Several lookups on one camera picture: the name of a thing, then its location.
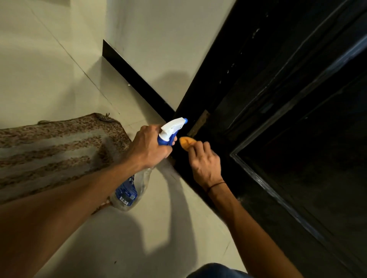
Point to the person's left hand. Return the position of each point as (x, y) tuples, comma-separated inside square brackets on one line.
[(147, 147)]

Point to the person's right hand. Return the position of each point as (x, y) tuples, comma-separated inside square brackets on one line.
[(205, 167)]

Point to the person's left fingers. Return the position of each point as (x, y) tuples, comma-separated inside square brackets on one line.
[(167, 143)]

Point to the person's right little finger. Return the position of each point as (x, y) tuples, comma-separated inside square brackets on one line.
[(214, 156)]

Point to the person's right middle finger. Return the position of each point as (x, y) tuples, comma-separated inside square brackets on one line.
[(197, 147)]

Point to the orange cleaning cloth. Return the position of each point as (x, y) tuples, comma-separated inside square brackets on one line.
[(186, 143)]

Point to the clear spray bottle blue trigger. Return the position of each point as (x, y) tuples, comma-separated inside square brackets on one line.
[(134, 183)]

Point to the person's left forearm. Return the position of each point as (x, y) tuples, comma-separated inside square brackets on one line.
[(61, 210)]

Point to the person's right forearm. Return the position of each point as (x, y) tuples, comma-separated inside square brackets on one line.
[(252, 232)]

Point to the black wrist thread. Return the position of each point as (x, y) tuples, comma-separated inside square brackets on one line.
[(215, 185)]

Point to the black skirting board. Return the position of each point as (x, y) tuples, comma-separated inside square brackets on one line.
[(137, 81)]

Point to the black wooden door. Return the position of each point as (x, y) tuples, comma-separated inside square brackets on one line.
[(286, 120)]

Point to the brown striped door mat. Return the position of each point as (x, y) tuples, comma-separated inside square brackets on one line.
[(54, 156)]

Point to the person's blue trouser leg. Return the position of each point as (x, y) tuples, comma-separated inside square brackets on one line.
[(219, 271)]

